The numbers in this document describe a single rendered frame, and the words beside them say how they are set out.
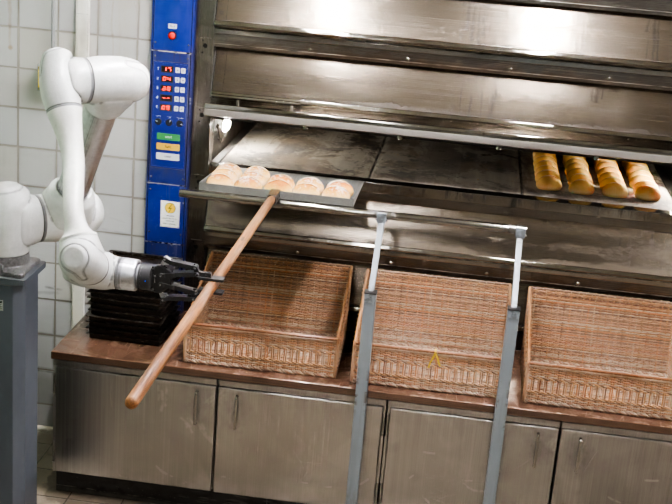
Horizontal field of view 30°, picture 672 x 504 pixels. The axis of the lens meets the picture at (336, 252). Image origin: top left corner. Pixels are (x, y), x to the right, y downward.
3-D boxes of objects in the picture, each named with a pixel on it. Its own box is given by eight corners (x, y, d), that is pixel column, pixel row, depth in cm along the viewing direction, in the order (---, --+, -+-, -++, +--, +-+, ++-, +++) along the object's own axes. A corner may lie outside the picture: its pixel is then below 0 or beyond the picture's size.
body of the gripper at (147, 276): (143, 257, 348) (176, 261, 347) (142, 285, 350) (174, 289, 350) (136, 265, 341) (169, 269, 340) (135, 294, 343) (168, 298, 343)
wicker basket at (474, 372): (359, 333, 486) (365, 266, 478) (504, 350, 482) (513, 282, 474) (347, 383, 440) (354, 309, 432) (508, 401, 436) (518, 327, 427)
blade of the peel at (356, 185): (353, 206, 436) (353, 199, 435) (198, 189, 442) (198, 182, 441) (364, 181, 470) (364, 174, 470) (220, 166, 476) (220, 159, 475)
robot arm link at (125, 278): (123, 283, 352) (144, 286, 351) (113, 294, 343) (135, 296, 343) (124, 252, 349) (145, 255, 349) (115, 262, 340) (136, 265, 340)
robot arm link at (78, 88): (52, 101, 346) (98, 99, 354) (40, 40, 349) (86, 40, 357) (38, 118, 357) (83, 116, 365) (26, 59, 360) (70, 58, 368)
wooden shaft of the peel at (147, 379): (136, 411, 268) (137, 399, 267) (123, 410, 269) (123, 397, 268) (275, 204, 430) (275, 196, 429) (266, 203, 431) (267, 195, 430)
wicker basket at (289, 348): (206, 316, 492) (209, 248, 483) (349, 331, 488) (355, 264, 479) (179, 363, 445) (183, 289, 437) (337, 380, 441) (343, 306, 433)
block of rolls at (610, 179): (531, 155, 536) (532, 143, 534) (644, 167, 531) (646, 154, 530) (535, 190, 478) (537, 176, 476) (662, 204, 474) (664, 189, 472)
